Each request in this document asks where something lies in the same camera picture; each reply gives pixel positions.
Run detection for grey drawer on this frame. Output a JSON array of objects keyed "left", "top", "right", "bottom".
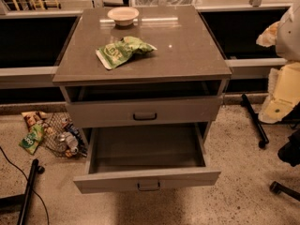
[
  {"left": 74, "top": 122, "right": 220, "bottom": 193},
  {"left": 66, "top": 97, "right": 221, "bottom": 128}
]

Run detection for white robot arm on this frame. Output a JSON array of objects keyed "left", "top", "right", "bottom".
[{"left": 256, "top": 3, "right": 300, "bottom": 124}]

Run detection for grey drawer cabinet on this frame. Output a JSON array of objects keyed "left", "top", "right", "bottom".
[{"left": 52, "top": 5, "right": 233, "bottom": 148}]

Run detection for grey top drawer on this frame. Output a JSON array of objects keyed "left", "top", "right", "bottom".
[{"left": 66, "top": 97, "right": 221, "bottom": 128}]

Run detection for green chip bag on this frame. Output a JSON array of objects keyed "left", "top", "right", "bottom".
[{"left": 96, "top": 36, "right": 157, "bottom": 70}]

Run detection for plastic bottle in basket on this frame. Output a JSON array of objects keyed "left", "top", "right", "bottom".
[{"left": 56, "top": 132, "right": 79, "bottom": 155}]

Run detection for white bowl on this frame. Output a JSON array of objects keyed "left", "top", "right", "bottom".
[{"left": 107, "top": 7, "right": 140, "bottom": 26}]

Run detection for black stand leg right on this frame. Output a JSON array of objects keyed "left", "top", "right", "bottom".
[{"left": 241, "top": 94, "right": 269, "bottom": 149}]

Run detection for black stand leg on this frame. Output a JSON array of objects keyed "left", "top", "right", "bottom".
[
  {"left": 241, "top": 94, "right": 269, "bottom": 149},
  {"left": 0, "top": 159, "right": 41, "bottom": 225}
]

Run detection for brown snack bag on floor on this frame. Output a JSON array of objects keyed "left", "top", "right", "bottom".
[{"left": 22, "top": 111, "right": 48, "bottom": 130}]

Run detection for green snack bag on floor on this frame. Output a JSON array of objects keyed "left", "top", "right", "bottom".
[{"left": 19, "top": 124, "right": 44, "bottom": 155}]

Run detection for black chair caster leg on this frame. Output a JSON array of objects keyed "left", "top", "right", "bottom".
[{"left": 269, "top": 181, "right": 300, "bottom": 202}]

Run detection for black stand leg left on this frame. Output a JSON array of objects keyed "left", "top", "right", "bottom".
[{"left": 0, "top": 159, "right": 41, "bottom": 225}]

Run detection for wire mesh basket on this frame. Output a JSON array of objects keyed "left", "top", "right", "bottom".
[{"left": 42, "top": 112, "right": 87, "bottom": 158}]

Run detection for black cable on floor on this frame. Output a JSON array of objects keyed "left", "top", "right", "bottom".
[{"left": 0, "top": 145, "right": 51, "bottom": 225}]

